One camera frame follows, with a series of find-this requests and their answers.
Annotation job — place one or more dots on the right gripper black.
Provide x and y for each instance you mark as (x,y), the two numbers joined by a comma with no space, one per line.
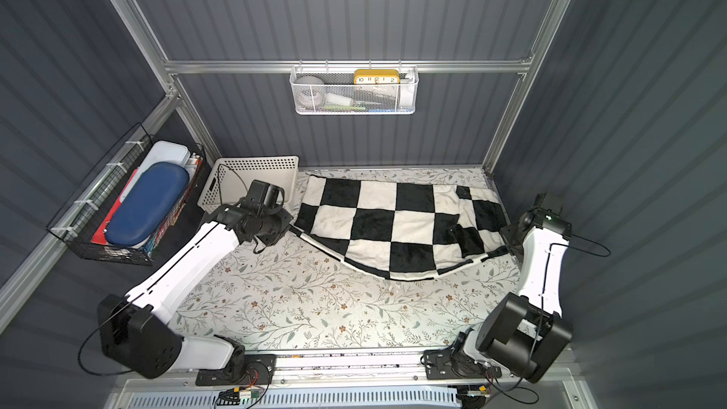
(512,237)

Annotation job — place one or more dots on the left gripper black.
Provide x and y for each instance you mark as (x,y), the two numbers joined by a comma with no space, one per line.
(281,224)

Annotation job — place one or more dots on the black white checkered pillowcase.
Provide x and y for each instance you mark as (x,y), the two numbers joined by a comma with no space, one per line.
(401,231)

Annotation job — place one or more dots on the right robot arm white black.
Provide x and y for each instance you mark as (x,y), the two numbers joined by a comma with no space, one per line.
(526,331)

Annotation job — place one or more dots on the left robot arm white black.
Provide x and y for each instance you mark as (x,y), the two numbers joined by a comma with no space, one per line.
(135,329)

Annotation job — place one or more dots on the white tape roll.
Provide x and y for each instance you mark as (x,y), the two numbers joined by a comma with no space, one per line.
(309,92)

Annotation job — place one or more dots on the white perforated plastic basket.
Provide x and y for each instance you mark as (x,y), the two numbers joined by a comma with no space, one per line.
(231,178)

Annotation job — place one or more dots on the floral patterned table mat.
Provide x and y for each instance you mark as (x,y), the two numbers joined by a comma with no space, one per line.
(293,296)

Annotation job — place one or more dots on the blue oval case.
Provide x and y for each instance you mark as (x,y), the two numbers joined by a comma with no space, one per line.
(147,205)

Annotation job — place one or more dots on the white plastic box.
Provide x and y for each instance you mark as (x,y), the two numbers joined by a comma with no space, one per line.
(161,152)

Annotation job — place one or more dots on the white mesh hanging basket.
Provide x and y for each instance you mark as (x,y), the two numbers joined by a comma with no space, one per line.
(345,98)

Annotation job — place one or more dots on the red flat book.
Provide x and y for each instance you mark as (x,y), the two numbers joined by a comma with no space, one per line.
(99,237)

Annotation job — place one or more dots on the yellow clock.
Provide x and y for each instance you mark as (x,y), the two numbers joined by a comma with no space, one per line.
(379,76)

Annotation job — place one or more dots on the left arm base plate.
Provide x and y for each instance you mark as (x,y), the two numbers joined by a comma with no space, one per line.
(256,369)

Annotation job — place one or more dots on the black wire wall basket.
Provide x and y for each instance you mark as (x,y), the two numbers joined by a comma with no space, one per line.
(75,223)

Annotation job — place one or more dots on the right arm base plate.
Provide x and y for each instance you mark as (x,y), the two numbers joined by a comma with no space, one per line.
(447,364)

